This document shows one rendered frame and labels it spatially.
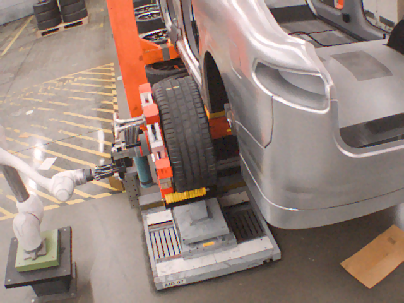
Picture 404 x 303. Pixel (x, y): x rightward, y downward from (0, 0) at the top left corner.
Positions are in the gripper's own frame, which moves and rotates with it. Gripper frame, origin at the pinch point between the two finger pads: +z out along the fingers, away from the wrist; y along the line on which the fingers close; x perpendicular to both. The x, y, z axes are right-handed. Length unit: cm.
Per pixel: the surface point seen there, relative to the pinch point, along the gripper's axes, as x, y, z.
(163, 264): -75, 7, 9
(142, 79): 26, -60, 25
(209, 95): 5, -57, 66
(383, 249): -82, 47, 152
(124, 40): 56, -60, 18
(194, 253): -70, 8, 31
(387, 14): -42, -345, 423
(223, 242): -67, 8, 50
